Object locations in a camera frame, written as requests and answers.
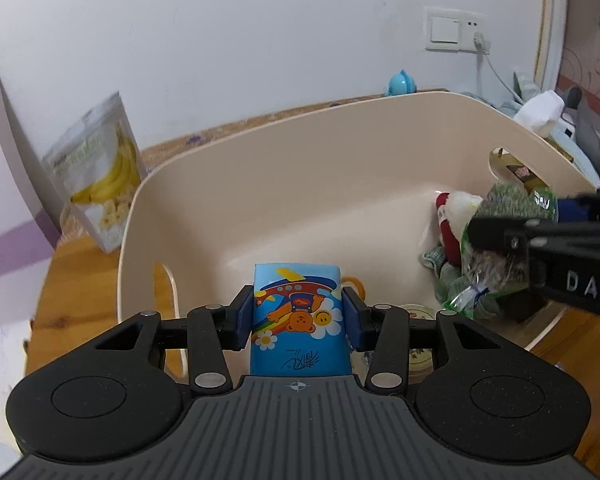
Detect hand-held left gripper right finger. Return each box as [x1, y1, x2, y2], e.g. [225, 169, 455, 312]
[341, 286, 499, 394]

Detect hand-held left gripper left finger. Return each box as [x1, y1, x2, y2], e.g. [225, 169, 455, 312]
[95, 284, 255, 396]

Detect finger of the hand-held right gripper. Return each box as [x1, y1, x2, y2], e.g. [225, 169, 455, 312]
[554, 189, 600, 223]
[466, 214, 548, 288]

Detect clear bag of green herbs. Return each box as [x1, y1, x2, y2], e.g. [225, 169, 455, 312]
[420, 181, 560, 320]

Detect white cat plush toy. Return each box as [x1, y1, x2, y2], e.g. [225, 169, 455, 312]
[434, 190, 485, 267]

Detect cartoon bear tissue pack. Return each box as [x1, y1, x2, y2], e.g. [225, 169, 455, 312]
[248, 261, 354, 377]

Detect round metal tin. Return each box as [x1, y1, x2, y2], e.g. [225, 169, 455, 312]
[399, 304, 439, 374]

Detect beige plastic storage bin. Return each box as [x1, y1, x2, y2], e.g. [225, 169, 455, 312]
[116, 90, 600, 381]

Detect light blue cloth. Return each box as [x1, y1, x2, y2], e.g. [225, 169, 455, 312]
[497, 100, 600, 186]

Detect brown printed packet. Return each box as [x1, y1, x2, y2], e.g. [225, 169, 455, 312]
[491, 147, 552, 195]

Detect crumpled white tissue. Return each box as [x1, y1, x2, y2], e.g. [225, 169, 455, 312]
[513, 89, 566, 136]

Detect small blue toy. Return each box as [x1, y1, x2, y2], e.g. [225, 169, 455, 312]
[385, 69, 418, 97]

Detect banana chips pouch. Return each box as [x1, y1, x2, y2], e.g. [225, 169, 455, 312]
[41, 91, 148, 254]

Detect white and purple board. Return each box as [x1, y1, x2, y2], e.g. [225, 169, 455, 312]
[0, 67, 68, 286]

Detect grey strap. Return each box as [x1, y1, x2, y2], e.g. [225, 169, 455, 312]
[566, 86, 600, 188]

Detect white plug and cable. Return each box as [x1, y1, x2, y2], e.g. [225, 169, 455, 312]
[472, 31, 526, 103]

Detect cream curved frame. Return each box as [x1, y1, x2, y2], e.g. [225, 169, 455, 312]
[532, 0, 571, 92]

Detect white wall switch socket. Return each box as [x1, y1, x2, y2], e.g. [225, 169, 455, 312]
[424, 6, 487, 53]

